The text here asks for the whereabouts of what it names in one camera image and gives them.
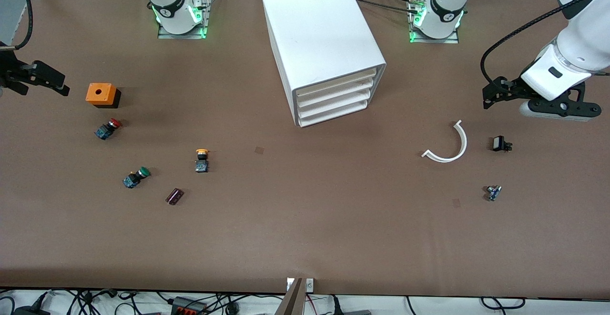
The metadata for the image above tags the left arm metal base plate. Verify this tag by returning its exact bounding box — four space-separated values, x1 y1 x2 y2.
409 0 459 44

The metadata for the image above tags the grey wedge bar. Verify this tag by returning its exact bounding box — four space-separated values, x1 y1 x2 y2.
275 278 305 315

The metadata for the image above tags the white curved plastic piece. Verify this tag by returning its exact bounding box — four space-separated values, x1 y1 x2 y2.
422 120 468 163

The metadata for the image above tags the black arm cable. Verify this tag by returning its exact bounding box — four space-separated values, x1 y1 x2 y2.
480 0 610 87
13 0 34 51

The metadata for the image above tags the orange button enclosure box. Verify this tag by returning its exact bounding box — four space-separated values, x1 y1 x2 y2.
86 83 122 109

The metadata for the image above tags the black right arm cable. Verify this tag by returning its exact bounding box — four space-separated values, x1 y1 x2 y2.
13 0 34 51

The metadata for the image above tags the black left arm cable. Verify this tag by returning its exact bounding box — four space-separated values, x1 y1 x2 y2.
480 0 610 87

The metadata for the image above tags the black orange power device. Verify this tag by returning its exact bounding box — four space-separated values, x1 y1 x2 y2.
172 296 208 315

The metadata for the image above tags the small white bracket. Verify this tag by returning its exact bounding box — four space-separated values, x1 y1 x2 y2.
286 278 315 293

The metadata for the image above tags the green push button switch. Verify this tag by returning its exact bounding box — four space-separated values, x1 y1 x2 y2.
123 166 152 190

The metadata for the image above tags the red push button switch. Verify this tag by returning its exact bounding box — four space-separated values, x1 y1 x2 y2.
94 118 122 141

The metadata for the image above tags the yellow push button switch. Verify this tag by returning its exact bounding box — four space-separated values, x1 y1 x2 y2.
194 149 211 173

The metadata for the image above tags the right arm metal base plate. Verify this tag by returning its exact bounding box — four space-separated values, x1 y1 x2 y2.
157 0 211 40

